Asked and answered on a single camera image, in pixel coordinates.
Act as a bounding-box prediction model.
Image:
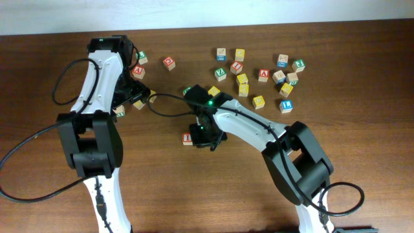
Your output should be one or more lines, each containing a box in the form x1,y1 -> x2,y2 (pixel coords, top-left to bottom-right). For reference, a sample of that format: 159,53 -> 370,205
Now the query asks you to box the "red i block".
230,61 -> 243,74
182,133 -> 193,146

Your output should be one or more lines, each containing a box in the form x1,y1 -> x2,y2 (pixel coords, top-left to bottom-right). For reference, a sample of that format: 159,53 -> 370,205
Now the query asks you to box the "green R block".
182,87 -> 192,96

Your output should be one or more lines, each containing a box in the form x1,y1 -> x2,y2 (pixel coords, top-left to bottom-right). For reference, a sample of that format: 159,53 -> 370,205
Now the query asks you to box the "red a block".
132,65 -> 146,79
258,69 -> 269,82

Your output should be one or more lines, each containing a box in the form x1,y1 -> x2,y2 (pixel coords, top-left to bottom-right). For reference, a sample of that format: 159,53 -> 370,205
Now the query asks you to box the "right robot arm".
184,85 -> 334,232

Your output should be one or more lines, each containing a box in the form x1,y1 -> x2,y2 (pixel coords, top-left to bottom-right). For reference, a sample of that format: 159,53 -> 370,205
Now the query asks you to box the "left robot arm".
57,35 -> 150,232

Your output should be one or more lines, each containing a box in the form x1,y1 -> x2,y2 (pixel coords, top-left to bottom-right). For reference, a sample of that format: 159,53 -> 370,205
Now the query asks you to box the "yellow G block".
133,100 -> 146,110

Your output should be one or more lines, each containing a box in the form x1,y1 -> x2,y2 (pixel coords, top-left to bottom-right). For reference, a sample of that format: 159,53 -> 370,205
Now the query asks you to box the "green-sided wooden block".
113,105 -> 125,117

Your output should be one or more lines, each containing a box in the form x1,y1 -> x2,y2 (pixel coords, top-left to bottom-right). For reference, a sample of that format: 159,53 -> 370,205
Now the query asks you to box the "yellow O block left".
149,90 -> 157,103

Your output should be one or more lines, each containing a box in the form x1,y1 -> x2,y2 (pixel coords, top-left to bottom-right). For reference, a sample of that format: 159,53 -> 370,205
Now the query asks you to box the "yellow o block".
149,90 -> 157,103
208,86 -> 221,96

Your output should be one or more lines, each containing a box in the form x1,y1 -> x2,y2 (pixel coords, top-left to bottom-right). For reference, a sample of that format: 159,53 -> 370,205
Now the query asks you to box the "green L block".
136,51 -> 148,65

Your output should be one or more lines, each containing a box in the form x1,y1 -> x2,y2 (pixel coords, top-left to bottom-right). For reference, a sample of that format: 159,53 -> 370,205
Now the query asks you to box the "red C block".
162,56 -> 176,71

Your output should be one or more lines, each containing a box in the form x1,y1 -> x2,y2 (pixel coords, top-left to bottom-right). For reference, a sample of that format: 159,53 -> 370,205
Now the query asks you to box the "yellow block middle lower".
239,83 -> 249,97

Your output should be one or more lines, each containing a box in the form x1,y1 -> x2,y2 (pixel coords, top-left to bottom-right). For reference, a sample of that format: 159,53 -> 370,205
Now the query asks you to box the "green Z block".
214,68 -> 226,82

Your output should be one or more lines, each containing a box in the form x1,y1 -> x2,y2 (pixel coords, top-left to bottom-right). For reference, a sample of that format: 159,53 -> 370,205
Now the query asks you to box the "yellow umbrella block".
252,95 -> 265,109

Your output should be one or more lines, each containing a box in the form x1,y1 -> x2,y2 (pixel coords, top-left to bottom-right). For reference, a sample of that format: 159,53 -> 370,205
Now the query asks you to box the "yellow block middle upper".
236,74 -> 248,85

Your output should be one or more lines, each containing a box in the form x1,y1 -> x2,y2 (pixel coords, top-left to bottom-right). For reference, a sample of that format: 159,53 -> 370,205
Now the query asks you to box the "blue-sided picture block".
216,48 -> 226,61

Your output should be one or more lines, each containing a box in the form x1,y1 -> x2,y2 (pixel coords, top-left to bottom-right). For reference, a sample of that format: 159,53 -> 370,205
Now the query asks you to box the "blue L block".
279,100 -> 294,113

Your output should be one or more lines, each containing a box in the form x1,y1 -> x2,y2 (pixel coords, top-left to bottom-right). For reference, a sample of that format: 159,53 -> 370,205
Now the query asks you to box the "yellow block top row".
235,49 -> 245,61

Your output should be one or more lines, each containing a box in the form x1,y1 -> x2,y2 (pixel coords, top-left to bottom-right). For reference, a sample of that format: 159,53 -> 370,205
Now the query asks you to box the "blue-sided wooden block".
272,70 -> 286,84

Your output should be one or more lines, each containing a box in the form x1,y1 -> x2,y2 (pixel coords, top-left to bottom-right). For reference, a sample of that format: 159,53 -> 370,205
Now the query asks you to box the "yellow block right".
279,83 -> 294,98

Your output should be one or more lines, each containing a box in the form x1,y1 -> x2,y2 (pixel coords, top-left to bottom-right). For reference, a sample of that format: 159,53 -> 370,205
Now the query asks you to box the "blue X block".
277,54 -> 289,68

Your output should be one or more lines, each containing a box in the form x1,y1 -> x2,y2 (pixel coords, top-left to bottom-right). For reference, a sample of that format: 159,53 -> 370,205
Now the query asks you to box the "green J block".
292,59 -> 305,72

